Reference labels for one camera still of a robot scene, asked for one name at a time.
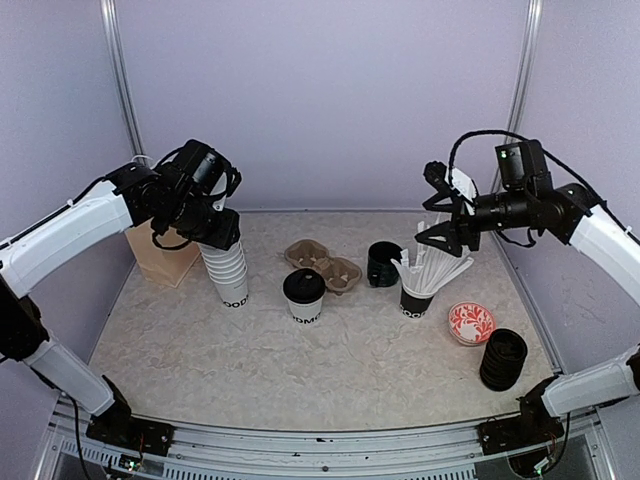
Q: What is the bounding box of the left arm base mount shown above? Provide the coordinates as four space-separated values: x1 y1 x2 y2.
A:
86 375 175 457

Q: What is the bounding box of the stack of white paper cups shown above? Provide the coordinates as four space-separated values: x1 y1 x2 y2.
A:
198 241 249 309

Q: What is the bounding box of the brown paper bag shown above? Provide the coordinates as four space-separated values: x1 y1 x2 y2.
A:
125 221 200 288

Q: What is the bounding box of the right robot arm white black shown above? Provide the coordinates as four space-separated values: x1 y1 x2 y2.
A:
415 135 639 444

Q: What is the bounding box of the stack of black cup lids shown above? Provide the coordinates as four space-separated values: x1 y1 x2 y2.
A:
479 328 528 392

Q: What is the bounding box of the aluminium corner post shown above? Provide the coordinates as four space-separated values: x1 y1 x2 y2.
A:
99 0 158 165
480 0 544 219

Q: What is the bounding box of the black cup holding straws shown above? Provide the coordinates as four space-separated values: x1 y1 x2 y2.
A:
399 285 434 319

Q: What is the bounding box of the stack of black cup sleeves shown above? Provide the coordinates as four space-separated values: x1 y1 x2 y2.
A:
367 241 402 288

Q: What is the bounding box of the single white paper cup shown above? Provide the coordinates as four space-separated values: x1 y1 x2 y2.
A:
287 297 323 325

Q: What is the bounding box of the right aluminium corner post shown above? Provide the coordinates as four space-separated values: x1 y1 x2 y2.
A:
480 0 544 219

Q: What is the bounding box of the aluminium front frame rail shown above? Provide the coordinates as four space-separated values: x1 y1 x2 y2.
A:
27 400 622 479

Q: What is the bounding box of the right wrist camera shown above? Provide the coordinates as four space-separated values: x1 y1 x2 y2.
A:
423 161 478 203

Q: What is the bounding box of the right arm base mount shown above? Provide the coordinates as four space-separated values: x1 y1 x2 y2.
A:
476 376 565 455

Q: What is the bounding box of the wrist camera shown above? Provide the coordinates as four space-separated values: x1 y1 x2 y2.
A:
423 161 478 203
209 167 242 211

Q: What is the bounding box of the brown cardboard cup carrier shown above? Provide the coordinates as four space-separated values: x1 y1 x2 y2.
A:
284 239 362 296

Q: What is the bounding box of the red white patterned bowl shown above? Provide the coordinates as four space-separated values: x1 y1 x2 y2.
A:
448 302 497 346

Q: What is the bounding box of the black cup lid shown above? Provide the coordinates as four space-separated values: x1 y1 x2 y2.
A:
283 268 326 305

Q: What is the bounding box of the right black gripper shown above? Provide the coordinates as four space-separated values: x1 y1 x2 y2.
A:
415 186 534 256

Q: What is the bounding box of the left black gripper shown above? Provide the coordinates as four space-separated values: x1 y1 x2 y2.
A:
157 188 240 249

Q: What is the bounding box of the left aluminium corner post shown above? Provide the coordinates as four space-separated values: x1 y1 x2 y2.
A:
99 0 158 165

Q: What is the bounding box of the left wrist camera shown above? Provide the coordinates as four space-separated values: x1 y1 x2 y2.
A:
209 167 242 211

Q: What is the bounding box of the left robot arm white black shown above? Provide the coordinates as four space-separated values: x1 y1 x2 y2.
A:
1 139 242 445

